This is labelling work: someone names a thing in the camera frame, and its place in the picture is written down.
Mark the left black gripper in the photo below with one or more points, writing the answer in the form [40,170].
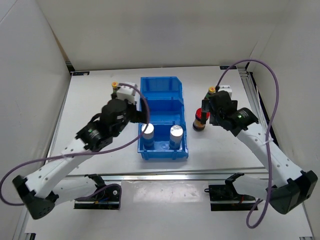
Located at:
[138,116]

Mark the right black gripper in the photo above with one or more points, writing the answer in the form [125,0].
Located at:
[206,107]

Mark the red-lid sauce jar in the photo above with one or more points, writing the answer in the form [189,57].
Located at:
[197,124]

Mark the silver-top shaker can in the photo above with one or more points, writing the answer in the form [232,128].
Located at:
[176,136]
[148,135]

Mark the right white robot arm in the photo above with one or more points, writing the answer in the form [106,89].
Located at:
[289,186]

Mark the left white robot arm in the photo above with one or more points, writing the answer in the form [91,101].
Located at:
[48,187]

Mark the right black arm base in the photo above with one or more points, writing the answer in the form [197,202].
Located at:
[223,197]

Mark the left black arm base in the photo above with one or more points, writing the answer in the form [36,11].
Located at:
[106,197]

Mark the right yellow-cap sauce bottle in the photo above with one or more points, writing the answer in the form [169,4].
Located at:
[210,92]

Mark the yellow-cap sauce bottle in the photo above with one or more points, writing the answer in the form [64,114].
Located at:
[210,92]
[115,86]

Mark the left yellow-cap sauce bottle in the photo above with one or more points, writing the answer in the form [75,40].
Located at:
[115,86]

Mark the blue three-compartment plastic bin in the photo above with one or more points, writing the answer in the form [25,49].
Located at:
[164,95]

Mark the right black corner label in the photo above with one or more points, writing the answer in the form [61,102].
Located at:
[224,67]

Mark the black corner label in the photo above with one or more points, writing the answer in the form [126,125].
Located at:
[224,67]
[80,73]

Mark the left black corner label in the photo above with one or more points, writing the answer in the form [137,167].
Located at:
[80,73]

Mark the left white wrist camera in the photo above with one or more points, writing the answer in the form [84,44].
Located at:
[126,93]

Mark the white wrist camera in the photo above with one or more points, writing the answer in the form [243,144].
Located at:
[126,93]
[226,88]

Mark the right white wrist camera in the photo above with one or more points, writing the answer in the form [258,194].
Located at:
[226,88]

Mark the right aluminium side rail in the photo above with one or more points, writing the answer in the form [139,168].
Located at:
[254,97]

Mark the aluminium side rail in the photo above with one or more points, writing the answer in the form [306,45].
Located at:
[254,97]
[19,233]

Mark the aluminium front rail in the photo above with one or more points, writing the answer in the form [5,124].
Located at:
[185,175]

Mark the left aluminium side rail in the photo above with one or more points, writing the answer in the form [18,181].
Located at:
[19,233]

